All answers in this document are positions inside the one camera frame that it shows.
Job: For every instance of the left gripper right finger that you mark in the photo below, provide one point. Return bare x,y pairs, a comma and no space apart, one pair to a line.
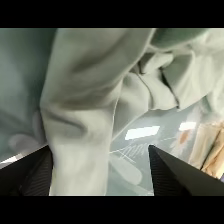
173,176

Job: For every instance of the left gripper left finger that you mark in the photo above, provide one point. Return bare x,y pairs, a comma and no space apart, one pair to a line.
23,176

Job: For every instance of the pale green garment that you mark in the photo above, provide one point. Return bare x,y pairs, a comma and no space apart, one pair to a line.
83,100

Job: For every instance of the beige garment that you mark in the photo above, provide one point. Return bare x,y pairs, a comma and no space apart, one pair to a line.
210,150

